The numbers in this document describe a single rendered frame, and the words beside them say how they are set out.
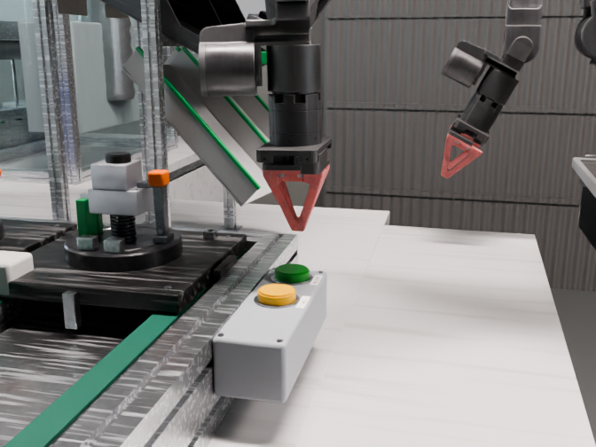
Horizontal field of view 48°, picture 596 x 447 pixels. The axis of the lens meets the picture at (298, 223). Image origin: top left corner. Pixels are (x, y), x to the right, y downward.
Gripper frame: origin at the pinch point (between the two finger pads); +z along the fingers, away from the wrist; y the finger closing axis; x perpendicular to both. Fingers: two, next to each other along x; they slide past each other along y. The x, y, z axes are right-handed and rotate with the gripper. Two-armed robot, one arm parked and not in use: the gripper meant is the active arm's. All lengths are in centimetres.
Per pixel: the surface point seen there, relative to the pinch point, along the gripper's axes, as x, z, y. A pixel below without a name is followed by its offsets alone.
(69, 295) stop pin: -22.2, 5.4, 11.8
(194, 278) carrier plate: -10.6, 5.2, 5.6
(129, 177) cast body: -20.0, -5.0, 0.2
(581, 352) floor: 74, 106, -200
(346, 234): -2, 17, -54
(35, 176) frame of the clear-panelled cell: -91, 13, -88
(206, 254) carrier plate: -12.4, 5.2, -3.4
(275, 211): -20, 17, -70
